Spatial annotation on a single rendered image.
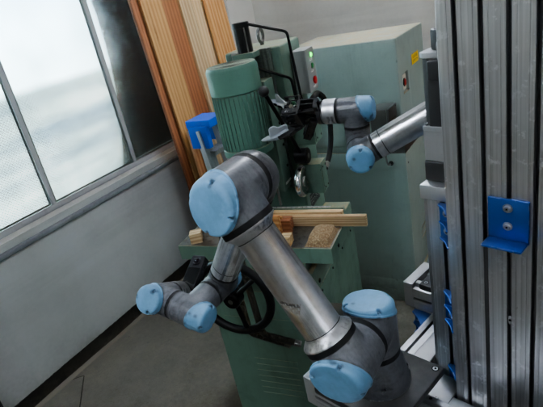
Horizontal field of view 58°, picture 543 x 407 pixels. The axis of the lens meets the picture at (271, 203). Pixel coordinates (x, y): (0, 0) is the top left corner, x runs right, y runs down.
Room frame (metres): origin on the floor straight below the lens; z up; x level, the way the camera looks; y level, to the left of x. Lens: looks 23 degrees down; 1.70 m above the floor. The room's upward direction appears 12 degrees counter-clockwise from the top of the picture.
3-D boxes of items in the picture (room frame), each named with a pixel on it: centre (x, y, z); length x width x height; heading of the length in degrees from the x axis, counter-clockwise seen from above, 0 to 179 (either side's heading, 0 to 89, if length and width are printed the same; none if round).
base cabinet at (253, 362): (1.80, -0.01, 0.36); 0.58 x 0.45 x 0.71; 154
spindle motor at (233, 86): (1.69, 0.04, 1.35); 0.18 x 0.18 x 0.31
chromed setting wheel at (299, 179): (1.75, -0.13, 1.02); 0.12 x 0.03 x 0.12; 154
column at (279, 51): (1.95, -0.09, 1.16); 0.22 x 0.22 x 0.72; 64
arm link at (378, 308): (0.90, -0.16, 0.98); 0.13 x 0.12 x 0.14; 145
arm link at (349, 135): (1.40, -0.29, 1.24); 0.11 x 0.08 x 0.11; 167
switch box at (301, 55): (1.92, -0.23, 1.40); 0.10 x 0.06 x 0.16; 154
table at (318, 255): (1.59, 0.08, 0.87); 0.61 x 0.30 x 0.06; 64
